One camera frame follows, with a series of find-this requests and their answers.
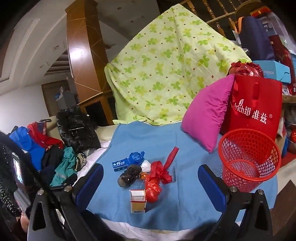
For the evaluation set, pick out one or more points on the blue towel blanket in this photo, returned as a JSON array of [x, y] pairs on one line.
[[182, 204]]

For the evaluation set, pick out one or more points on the blue toothpaste box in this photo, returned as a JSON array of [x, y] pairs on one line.
[[120, 165]]

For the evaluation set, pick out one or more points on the red plastic mesh basket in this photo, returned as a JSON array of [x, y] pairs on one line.
[[248, 157]]

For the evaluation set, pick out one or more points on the white red cigarette box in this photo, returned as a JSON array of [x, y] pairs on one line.
[[138, 201]]

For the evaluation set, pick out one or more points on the black puffer jacket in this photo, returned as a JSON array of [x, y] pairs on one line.
[[77, 130]]

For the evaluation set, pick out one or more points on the black plastic bag wad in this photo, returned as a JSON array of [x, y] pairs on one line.
[[129, 176]]

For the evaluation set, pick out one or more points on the blue plastic bag wad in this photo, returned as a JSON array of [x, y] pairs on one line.
[[136, 158]]

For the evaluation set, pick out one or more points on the magenta pillow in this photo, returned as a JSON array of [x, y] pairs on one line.
[[205, 115]]

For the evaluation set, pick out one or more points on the blue jacket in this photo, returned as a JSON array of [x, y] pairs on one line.
[[22, 138]]

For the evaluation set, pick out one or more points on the white bed sheet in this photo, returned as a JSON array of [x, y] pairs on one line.
[[91, 159]]

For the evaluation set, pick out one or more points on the red foil wrapped item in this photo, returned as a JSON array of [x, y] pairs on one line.
[[246, 69]]

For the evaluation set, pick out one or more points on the light blue cardboard box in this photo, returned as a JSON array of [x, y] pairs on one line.
[[275, 70]]

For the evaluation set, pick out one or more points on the red garment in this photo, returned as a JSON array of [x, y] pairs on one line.
[[37, 132]]

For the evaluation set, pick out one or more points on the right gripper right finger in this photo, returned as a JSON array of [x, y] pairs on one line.
[[244, 215]]

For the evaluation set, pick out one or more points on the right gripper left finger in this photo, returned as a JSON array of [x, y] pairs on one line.
[[56, 213]]

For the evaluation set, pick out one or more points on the person left hand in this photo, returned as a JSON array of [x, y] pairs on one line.
[[24, 222]]

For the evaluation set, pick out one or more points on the red paper gift bag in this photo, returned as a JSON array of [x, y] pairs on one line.
[[254, 103]]

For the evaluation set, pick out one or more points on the navy tote bag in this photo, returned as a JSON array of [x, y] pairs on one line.
[[254, 38]]

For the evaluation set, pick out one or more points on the green clover quilt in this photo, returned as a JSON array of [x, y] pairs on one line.
[[158, 73]]

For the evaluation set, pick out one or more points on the teal garment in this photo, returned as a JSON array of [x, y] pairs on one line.
[[66, 168]]

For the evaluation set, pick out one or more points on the wooden cabinet column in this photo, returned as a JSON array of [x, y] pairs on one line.
[[88, 58]]

